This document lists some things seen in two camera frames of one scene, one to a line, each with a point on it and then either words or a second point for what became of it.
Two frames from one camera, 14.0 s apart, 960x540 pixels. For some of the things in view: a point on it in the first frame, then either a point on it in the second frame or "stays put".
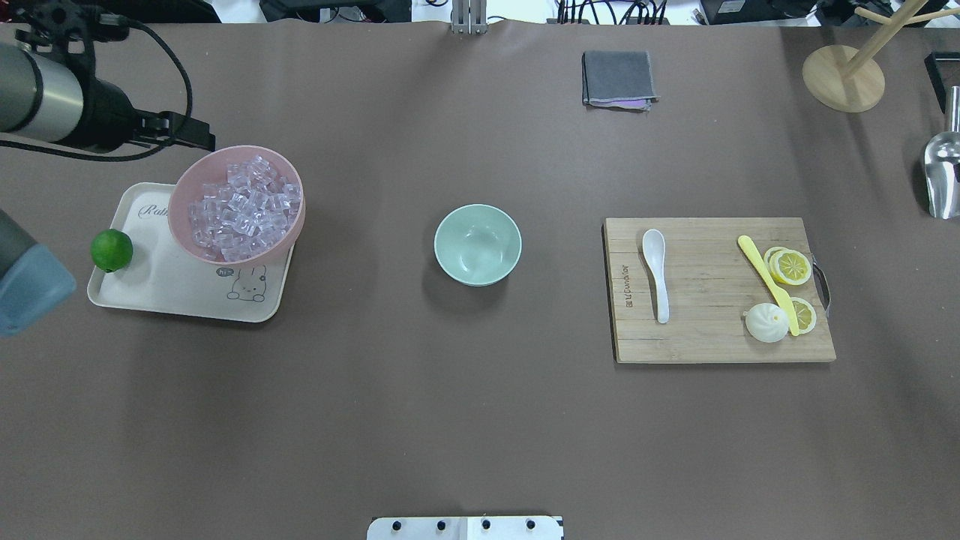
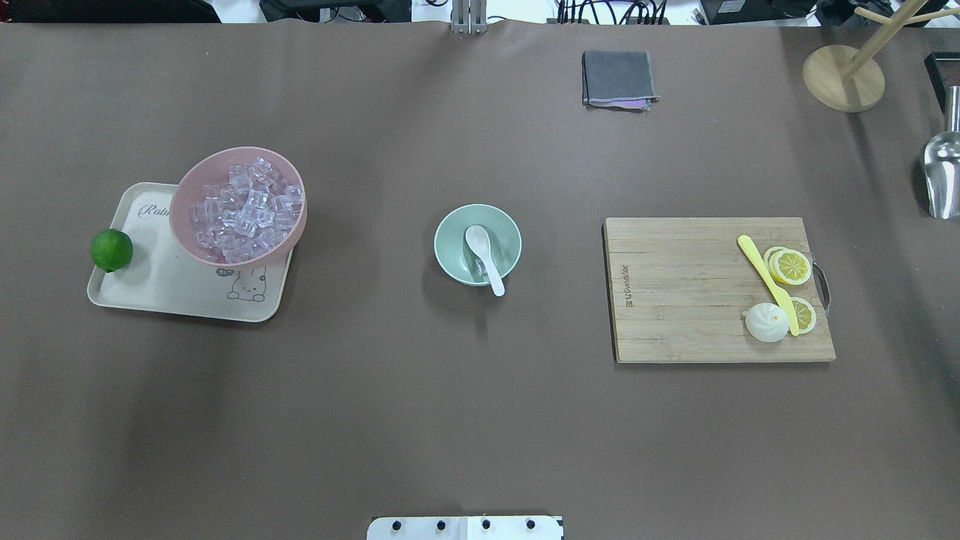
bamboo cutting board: x=710 y=283 stays put
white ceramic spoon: x=654 y=246 -> x=477 y=238
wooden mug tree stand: x=848 y=80 stays put
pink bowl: x=237 y=205 stays put
